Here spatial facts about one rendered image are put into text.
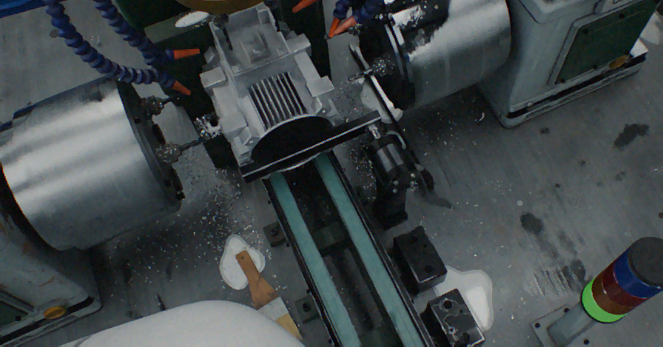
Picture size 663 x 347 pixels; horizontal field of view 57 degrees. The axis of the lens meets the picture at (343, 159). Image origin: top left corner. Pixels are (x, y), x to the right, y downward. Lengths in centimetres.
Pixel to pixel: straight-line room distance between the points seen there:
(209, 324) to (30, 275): 74
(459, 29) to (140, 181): 55
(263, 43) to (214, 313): 71
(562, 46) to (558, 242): 36
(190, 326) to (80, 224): 66
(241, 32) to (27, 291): 54
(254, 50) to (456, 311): 55
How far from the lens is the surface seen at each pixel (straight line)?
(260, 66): 97
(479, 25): 103
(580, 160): 131
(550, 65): 120
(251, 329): 35
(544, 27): 107
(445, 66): 102
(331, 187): 110
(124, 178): 96
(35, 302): 117
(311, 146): 101
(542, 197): 125
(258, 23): 106
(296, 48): 107
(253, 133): 97
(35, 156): 98
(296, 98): 99
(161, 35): 105
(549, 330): 116
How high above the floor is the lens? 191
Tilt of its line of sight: 62 degrees down
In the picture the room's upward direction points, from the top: 7 degrees counter-clockwise
